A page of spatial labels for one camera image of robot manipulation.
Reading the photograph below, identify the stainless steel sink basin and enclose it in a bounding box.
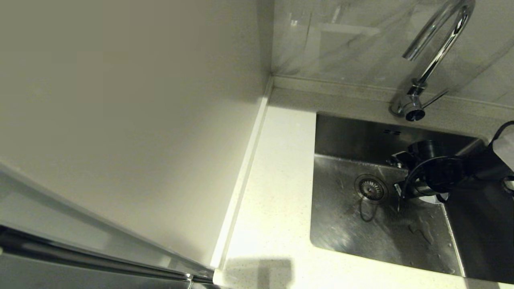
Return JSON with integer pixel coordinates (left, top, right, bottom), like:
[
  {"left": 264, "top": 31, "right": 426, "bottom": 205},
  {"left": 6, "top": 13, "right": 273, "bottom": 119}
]
[{"left": 309, "top": 112, "right": 514, "bottom": 285}]

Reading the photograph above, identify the chrome gooseneck faucet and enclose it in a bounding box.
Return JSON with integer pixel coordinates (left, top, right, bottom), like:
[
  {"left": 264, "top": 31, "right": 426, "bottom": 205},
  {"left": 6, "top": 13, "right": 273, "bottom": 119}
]
[{"left": 390, "top": 0, "right": 476, "bottom": 122}]

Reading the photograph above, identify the round metal drain strainer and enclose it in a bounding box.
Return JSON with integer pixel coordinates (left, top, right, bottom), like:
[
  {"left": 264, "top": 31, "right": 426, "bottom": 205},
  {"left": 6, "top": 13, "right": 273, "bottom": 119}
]
[{"left": 355, "top": 174, "right": 390, "bottom": 205}]

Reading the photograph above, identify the white tall cabinet side panel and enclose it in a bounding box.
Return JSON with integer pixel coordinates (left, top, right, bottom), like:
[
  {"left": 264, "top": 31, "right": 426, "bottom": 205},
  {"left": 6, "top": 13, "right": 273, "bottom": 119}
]
[{"left": 0, "top": 0, "right": 274, "bottom": 269}]

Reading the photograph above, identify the dark metal door trim bar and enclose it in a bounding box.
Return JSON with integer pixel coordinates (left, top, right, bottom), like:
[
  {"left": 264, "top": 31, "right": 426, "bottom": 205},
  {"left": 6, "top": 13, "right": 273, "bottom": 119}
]
[{"left": 0, "top": 227, "right": 215, "bottom": 285}]

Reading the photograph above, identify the grey appliance door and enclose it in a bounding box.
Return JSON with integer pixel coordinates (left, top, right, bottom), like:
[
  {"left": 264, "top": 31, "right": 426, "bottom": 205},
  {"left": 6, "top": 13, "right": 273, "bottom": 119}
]
[{"left": 0, "top": 163, "right": 215, "bottom": 279}]

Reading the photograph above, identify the glossy grey door panel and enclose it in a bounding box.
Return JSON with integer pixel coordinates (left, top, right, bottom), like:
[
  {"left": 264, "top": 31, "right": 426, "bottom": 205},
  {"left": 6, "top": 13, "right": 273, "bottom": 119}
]
[{"left": 0, "top": 255, "right": 189, "bottom": 289}]

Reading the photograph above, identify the chrome faucet lever handle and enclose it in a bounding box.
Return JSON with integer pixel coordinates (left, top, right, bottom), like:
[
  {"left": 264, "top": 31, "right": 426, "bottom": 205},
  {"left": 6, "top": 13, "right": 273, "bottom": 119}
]
[{"left": 422, "top": 90, "right": 449, "bottom": 109}]

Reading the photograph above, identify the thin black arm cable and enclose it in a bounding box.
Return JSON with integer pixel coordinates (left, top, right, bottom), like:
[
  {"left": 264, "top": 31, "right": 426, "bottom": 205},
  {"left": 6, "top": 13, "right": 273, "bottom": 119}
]
[{"left": 491, "top": 120, "right": 514, "bottom": 142}]

